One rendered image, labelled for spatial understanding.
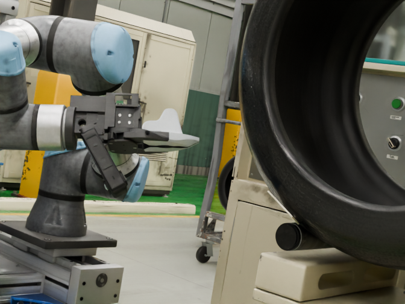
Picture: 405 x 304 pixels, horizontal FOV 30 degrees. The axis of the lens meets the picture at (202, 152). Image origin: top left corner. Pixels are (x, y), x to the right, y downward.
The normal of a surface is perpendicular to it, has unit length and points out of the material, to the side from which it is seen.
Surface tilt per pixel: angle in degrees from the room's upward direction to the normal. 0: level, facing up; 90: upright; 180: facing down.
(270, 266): 90
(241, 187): 90
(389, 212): 100
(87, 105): 70
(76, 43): 84
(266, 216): 90
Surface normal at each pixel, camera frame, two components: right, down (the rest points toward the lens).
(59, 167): -0.18, 0.02
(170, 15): 0.73, 0.16
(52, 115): 0.05, -0.53
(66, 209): 0.42, -0.18
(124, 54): 0.96, 0.09
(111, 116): 0.04, -0.29
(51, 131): 0.03, 0.20
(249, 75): -0.75, -0.06
